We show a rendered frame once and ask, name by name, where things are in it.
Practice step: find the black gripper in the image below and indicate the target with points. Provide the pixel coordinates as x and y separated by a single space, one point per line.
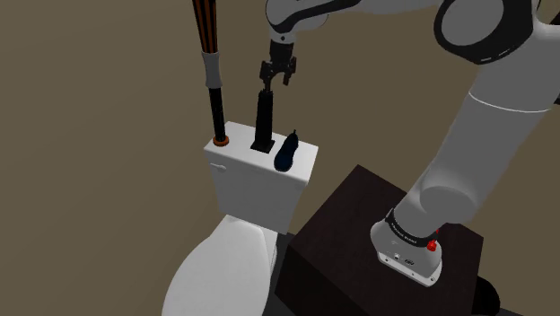
280 52

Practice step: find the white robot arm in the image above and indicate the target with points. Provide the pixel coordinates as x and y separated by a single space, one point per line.
494 144

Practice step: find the black tall square bottle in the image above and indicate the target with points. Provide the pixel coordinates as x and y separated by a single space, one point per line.
264 118

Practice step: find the black orange striped stick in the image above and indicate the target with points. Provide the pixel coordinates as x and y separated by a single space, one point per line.
215 96

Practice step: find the white toilet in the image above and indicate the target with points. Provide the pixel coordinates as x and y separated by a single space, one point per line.
249 188

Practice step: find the dark robot stand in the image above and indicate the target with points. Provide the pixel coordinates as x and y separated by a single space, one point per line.
350 258

